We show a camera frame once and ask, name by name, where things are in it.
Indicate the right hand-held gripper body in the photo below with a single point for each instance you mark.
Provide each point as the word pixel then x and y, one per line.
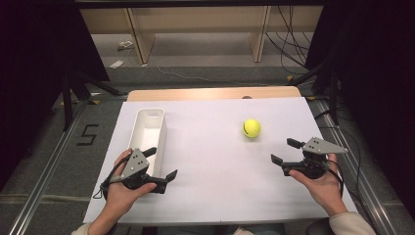
pixel 321 147

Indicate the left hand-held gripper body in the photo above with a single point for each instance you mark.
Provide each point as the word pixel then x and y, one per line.
pixel 135 164

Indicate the white plastic bin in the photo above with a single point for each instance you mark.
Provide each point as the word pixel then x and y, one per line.
pixel 148 133

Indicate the yellow tennis ball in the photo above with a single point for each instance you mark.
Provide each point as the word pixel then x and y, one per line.
pixel 251 128

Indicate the person's left hand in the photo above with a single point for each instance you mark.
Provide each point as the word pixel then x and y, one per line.
pixel 120 197

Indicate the person's right hand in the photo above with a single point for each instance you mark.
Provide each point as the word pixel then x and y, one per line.
pixel 326 191

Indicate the black metal stand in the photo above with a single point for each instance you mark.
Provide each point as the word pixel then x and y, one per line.
pixel 68 104
pixel 332 94

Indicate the light wooden table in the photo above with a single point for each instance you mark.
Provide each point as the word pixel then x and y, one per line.
pixel 195 94

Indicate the black curtain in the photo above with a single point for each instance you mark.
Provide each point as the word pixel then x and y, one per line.
pixel 36 65
pixel 375 81

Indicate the flat white floor item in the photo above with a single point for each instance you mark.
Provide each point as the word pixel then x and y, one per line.
pixel 117 64

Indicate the small white floor item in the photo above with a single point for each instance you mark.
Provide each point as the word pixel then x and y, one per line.
pixel 125 45

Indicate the light wooden desk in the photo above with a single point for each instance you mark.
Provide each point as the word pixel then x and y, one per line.
pixel 202 19

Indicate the metal floor rail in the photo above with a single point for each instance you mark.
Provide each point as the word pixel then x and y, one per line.
pixel 359 176
pixel 42 182

